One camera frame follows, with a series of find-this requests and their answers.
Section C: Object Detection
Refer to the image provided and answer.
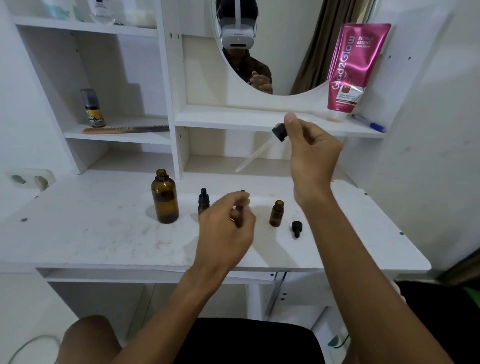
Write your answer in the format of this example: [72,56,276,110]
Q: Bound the person's left hand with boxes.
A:
[194,190,257,273]

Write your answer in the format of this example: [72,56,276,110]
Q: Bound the person's right hand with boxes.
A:
[283,112,344,208]

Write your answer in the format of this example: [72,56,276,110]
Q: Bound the small amber glass bottle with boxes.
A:
[233,190,248,229]

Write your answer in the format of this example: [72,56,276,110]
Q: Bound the glass dropper with black cap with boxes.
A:
[235,124,289,173]

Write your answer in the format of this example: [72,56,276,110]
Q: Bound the person's right forearm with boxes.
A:
[296,189,456,364]

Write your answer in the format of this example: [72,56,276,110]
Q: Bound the person's left forearm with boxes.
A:
[110,260,241,364]

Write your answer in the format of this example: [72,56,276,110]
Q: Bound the small open amber bottle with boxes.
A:
[269,200,285,228]

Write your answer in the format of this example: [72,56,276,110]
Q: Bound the small amber bottle with dropper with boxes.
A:
[197,188,211,217]

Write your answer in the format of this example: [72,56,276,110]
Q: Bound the oval mirror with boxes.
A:
[211,0,377,97]

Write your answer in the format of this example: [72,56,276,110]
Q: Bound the blue pen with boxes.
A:
[351,114,386,133]

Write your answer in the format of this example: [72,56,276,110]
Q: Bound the pink lotion tube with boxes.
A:
[326,23,392,124]

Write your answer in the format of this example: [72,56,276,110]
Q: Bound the large amber glass bottle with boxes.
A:
[151,169,180,225]

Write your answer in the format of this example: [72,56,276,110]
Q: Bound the person's black shorts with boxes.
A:
[172,317,326,364]

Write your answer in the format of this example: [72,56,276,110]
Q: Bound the white vanity shelf unit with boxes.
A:
[0,0,462,331]

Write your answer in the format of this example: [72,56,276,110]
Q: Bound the white box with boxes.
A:
[310,307,352,364]

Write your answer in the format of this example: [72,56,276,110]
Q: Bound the wooden comb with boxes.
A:
[82,125,170,135]

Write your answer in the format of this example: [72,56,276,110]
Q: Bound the small bottle with yellow label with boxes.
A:
[79,88,107,128]

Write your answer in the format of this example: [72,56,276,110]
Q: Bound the person's leg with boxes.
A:
[55,315,125,364]

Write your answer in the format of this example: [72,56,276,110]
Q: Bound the clear glass bottle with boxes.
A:
[89,0,115,25]

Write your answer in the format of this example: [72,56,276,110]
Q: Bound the black fabric object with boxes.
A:
[395,280,480,364]

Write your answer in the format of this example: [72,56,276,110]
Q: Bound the white wall socket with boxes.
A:
[5,168,57,193]

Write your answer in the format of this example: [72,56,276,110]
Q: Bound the white cable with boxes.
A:
[7,334,62,364]

